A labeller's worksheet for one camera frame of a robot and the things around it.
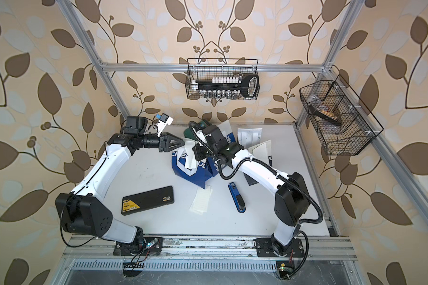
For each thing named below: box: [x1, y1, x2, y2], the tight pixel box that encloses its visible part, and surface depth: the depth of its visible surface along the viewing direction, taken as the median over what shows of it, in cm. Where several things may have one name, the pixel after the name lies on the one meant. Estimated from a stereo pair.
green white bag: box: [237, 127, 263, 150], surface depth 88 cm
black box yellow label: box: [121, 185, 175, 216], surface depth 88 cm
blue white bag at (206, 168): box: [171, 143, 220, 190], surface depth 86 cm
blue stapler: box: [227, 181, 247, 214], surface depth 86 cm
